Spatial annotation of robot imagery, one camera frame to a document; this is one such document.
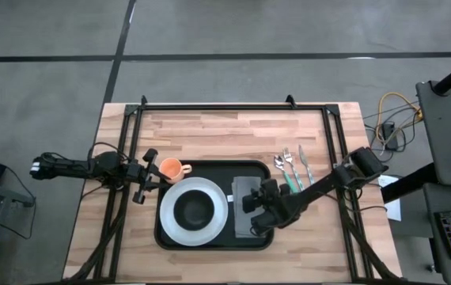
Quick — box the spoon with teal handle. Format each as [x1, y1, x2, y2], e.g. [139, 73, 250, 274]
[273, 154, 300, 194]

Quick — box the white round plate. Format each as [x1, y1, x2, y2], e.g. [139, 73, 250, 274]
[159, 177, 229, 247]

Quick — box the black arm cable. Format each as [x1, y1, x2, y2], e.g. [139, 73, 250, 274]
[86, 141, 132, 166]

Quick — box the black power adapter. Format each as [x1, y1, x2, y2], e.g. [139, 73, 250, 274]
[381, 121, 400, 151]

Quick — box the white paper sheet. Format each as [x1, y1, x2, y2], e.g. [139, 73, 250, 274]
[377, 173, 403, 222]

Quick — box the grey cloth napkin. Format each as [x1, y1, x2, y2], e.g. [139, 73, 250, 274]
[227, 176, 268, 239]

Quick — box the grey side table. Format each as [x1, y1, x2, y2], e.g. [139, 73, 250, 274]
[0, 177, 36, 208]

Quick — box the black plastic tray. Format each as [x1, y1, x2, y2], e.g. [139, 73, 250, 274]
[153, 159, 275, 251]

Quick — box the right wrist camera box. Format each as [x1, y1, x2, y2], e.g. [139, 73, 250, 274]
[242, 192, 263, 214]

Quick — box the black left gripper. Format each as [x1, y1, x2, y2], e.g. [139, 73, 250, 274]
[124, 149, 171, 204]

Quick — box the black bowl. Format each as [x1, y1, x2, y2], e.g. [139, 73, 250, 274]
[172, 189, 215, 232]

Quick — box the knife with patterned handle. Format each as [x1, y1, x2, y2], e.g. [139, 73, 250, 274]
[298, 144, 316, 186]

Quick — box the grey cart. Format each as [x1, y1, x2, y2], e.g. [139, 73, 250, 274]
[415, 81, 451, 189]

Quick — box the black metal beam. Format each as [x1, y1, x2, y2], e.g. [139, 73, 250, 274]
[381, 161, 432, 203]

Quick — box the yellow cable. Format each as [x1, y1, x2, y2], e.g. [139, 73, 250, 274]
[375, 91, 423, 144]

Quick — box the fork with patterned handle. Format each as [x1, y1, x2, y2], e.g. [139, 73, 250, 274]
[282, 146, 305, 192]

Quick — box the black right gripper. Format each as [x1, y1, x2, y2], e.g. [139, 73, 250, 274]
[251, 178, 301, 235]

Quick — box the black cable bundle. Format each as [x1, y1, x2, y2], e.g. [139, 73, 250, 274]
[342, 197, 403, 283]
[66, 205, 127, 283]

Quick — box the grey desk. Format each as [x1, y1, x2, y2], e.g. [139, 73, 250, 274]
[423, 182, 451, 285]

